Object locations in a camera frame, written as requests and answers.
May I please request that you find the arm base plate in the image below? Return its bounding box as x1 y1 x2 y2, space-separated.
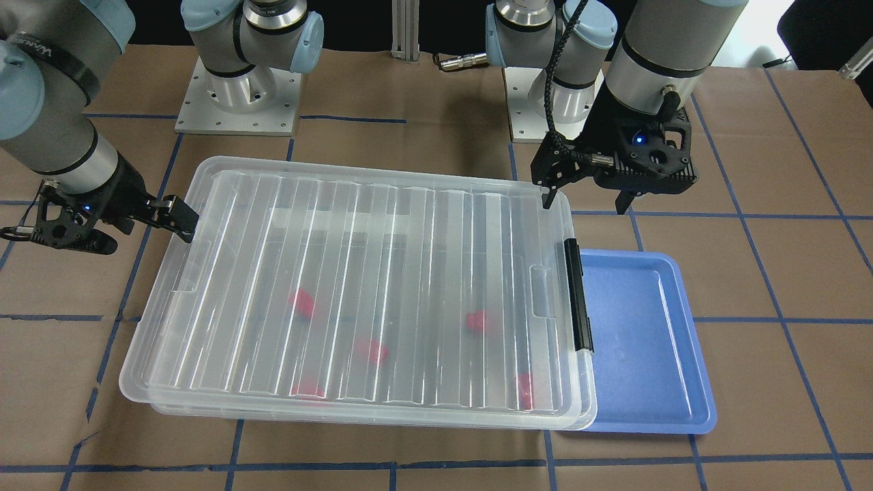
175 60 304 137
502 65 608 144

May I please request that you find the blue plastic tray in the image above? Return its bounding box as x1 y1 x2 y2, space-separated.
580 249 717 434

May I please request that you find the red block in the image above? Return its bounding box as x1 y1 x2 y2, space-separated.
353 338 389 367
290 378 325 401
464 310 492 336
288 288 315 319

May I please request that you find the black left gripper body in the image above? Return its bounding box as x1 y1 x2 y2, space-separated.
577 87 698 192

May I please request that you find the clear plastic box lid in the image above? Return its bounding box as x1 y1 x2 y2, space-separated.
119 156 596 416

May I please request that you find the black braided cable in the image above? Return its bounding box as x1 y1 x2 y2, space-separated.
544 0 618 168

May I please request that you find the black box latch handle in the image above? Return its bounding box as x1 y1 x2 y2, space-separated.
563 237 593 353

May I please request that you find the silver cable connector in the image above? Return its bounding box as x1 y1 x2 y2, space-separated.
432 53 489 72

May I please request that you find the robot arm with cable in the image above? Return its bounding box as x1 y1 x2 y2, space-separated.
484 1 746 143

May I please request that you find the aluminium frame post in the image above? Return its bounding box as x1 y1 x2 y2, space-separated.
390 0 420 64

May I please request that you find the clear plastic storage box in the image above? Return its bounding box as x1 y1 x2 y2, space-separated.
150 398 600 431

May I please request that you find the robot arm at lid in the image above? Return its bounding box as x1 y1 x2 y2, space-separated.
2 1 696 255

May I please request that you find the red block box corner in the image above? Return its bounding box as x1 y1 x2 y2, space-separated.
514 371 535 411

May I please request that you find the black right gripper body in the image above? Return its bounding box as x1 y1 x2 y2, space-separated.
27 153 152 246

